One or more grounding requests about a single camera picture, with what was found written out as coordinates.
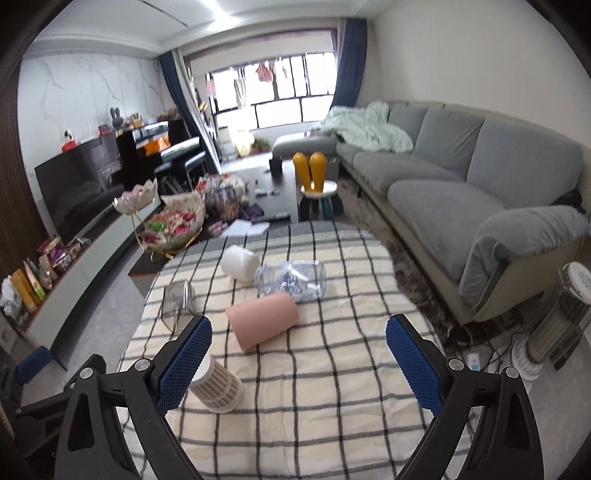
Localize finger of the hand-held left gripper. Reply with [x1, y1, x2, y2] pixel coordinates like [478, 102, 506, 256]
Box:
[15, 346, 51, 384]

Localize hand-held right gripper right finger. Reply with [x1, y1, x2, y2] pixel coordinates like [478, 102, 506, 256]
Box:
[385, 314, 546, 480]

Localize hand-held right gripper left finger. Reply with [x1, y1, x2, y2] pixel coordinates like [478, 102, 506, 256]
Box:
[54, 315, 213, 480]

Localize pink cup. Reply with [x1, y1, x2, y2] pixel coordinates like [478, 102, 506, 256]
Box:
[225, 294, 301, 355]

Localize checked paper cup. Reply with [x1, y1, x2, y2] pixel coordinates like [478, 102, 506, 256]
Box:
[187, 353, 245, 413]

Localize white cup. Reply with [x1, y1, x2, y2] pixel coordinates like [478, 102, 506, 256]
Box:
[220, 246, 262, 283]

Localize plaid tablecloth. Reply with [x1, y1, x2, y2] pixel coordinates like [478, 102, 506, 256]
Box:
[115, 220, 472, 480]

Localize row of snack packets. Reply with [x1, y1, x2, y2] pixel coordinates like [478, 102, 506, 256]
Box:
[0, 235, 81, 319]

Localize white television cabinet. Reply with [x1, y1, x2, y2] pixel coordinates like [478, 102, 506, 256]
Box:
[4, 215, 162, 370]

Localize clear plastic jar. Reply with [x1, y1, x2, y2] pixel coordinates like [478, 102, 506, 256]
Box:
[255, 260, 328, 304]

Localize basket of snacks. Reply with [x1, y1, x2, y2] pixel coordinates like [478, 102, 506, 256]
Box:
[141, 191, 206, 252]

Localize white electric heater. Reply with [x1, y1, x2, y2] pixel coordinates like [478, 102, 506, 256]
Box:
[512, 262, 591, 381]

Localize white paper sheets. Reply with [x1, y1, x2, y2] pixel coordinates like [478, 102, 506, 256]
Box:
[222, 219, 271, 237]

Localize pile of snack bags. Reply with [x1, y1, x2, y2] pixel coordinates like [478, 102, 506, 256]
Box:
[198, 174, 252, 222]

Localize flower-shaped tray stand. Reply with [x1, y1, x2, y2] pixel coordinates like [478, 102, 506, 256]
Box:
[113, 180, 161, 252]

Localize grey sofa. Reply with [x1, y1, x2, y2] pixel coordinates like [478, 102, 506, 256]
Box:
[272, 100, 585, 324]

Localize black television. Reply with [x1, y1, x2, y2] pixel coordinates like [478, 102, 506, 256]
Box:
[34, 136, 125, 245]

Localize dark coffee table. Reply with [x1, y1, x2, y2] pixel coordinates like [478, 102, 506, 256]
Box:
[210, 161, 301, 224]

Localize child stool with yellow ears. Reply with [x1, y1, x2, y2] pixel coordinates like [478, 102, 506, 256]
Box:
[292, 151, 342, 221]

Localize black piano stool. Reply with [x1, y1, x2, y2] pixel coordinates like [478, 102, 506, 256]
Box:
[154, 154, 208, 195]

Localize black piano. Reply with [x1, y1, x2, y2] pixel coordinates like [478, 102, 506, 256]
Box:
[115, 117, 206, 195]

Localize dark cloth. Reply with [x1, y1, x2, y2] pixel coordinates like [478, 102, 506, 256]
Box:
[551, 189, 583, 213]

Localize pale green blanket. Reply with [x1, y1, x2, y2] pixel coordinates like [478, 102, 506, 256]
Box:
[308, 102, 414, 154]

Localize blue curtain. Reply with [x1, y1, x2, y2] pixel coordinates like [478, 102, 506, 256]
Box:
[159, 50, 204, 139]
[332, 18, 368, 108]

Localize clear glass cup with handle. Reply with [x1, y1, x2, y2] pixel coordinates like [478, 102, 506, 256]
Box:
[161, 280, 198, 332]

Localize black cable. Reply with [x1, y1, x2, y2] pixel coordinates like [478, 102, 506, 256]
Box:
[445, 323, 522, 370]

